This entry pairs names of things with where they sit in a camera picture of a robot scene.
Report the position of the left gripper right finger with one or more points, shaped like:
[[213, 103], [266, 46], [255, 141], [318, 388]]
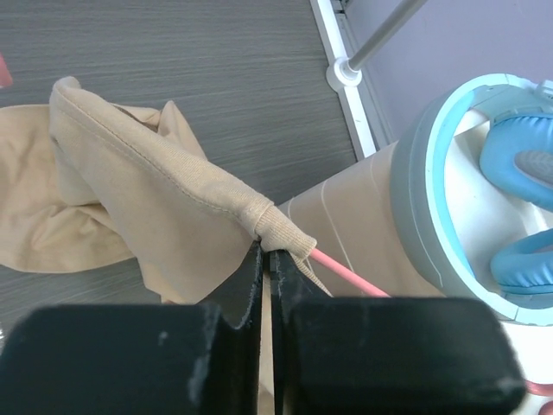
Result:
[[405, 355]]

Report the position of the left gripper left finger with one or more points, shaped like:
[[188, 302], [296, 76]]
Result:
[[140, 359]]

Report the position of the beige t shirt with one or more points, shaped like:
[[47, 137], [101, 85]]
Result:
[[86, 183]]

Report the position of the white drawer storage box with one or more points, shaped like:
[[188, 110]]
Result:
[[350, 216]]

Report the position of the right rack metal pole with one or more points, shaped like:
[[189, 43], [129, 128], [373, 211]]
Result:
[[346, 71]]

